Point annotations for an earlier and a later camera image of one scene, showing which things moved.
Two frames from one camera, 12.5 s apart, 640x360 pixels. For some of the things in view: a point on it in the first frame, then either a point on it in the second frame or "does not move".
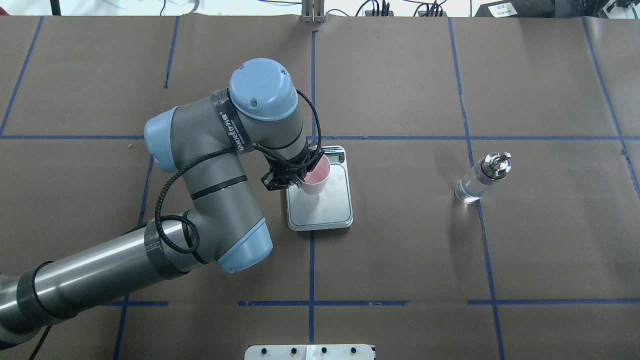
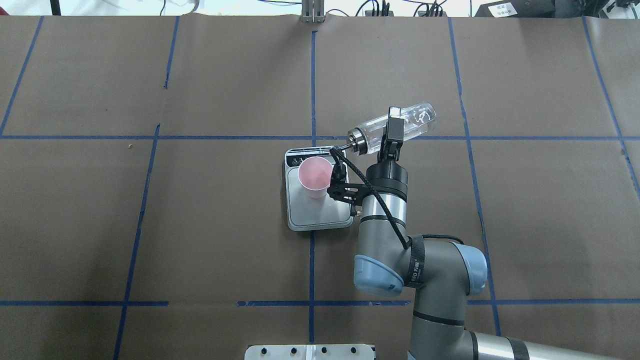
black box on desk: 518,8 does not move
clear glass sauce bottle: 476,181 to 368,138
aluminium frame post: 313,11 does not move
